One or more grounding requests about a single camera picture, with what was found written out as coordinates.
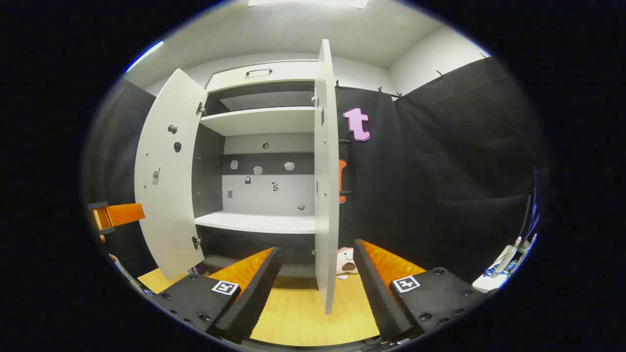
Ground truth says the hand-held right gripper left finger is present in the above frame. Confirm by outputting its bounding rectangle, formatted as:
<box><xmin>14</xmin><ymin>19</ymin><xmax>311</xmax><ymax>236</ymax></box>
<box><xmin>156</xmin><ymin>247</ymin><xmax>283</xmax><ymax>344</ymax></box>

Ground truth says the white cabinet door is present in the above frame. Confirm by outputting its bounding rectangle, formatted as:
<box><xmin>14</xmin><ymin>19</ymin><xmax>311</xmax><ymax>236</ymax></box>
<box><xmin>134</xmin><ymin>68</ymin><xmax>208</xmax><ymax>281</ymax></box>
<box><xmin>313</xmin><ymin>39</ymin><xmax>339</xmax><ymax>315</ymax></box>

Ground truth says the ceiling light panel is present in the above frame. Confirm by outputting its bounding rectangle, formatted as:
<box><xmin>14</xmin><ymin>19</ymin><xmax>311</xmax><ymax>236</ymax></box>
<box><xmin>247</xmin><ymin>0</ymin><xmax>370</xmax><ymax>9</ymax></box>

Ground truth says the pink bun plush toy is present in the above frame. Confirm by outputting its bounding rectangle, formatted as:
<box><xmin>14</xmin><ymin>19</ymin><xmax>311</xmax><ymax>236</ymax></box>
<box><xmin>336</xmin><ymin>247</ymin><xmax>358</xmax><ymax>275</ymax></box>

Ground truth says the white cabinet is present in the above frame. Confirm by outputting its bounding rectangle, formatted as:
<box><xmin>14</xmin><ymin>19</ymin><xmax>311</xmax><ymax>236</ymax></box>
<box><xmin>193</xmin><ymin>60</ymin><xmax>319</xmax><ymax>279</ymax></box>

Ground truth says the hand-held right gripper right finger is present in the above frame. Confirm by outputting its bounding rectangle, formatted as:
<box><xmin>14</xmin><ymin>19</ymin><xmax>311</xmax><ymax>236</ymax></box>
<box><xmin>353</xmin><ymin>239</ymin><xmax>497</xmax><ymax>343</ymax></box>

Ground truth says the slim grey bottle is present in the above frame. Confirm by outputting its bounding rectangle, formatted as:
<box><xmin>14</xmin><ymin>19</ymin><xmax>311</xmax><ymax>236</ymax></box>
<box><xmin>492</xmin><ymin>238</ymin><xmax>521</xmax><ymax>277</ymax></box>

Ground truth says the ceiling strip light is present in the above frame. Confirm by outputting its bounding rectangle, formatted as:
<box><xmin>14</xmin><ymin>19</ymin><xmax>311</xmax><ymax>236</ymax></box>
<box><xmin>125</xmin><ymin>41</ymin><xmax>164</xmax><ymax>73</ymax></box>

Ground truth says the black backdrop cloth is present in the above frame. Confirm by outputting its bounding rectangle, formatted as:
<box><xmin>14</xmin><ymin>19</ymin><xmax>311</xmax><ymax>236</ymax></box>
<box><xmin>83</xmin><ymin>56</ymin><xmax>538</xmax><ymax>284</ymax></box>

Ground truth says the white cabinet drawer front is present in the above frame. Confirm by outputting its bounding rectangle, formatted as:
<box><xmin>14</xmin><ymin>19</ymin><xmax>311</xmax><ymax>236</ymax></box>
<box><xmin>205</xmin><ymin>61</ymin><xmax>319</xmax><ymax>92</ymax></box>

